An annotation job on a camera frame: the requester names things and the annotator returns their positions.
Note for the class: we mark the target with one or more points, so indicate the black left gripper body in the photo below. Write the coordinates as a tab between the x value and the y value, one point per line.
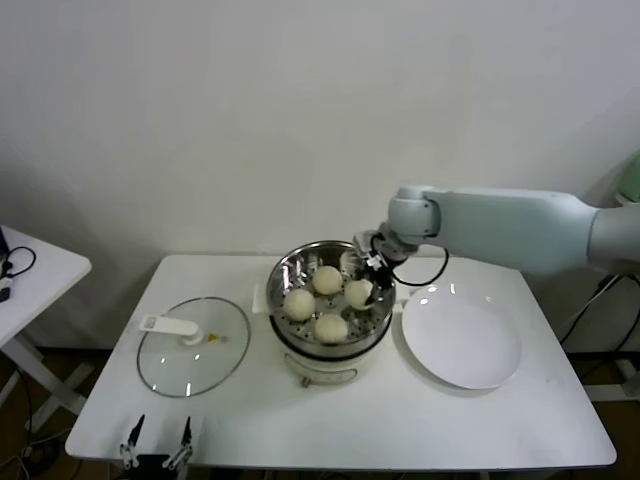
152	462

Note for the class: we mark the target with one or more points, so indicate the white folding side table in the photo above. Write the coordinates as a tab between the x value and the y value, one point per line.
45	285

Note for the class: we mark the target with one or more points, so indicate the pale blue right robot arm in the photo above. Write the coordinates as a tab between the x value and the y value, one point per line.
500	225

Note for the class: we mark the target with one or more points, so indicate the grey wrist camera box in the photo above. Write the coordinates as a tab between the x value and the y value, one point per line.
361	241

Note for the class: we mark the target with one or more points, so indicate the white shelf board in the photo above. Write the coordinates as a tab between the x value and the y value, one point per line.
627	199

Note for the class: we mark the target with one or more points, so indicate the cream electric cooker pot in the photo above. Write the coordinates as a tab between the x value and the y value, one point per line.
325	370

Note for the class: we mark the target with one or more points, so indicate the white round plate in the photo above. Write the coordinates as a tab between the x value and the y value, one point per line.
460	340

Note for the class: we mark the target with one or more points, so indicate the pale green container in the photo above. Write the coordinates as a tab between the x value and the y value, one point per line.
631	177

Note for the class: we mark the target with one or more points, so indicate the white steamed baozi bun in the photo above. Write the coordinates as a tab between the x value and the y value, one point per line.
330	328
357	294
327	280
299	305

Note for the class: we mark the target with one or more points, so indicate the stainless steel steamer basket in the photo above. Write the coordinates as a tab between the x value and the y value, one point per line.
285	270

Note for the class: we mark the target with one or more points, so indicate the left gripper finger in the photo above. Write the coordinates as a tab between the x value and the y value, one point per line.
184	442
131	445

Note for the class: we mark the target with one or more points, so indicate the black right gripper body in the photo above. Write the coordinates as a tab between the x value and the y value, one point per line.
381	259

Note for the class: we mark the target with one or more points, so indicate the small black device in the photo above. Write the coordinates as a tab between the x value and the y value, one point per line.
3	296

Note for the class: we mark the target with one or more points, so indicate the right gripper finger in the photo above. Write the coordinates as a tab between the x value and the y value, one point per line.
382	284
371	261

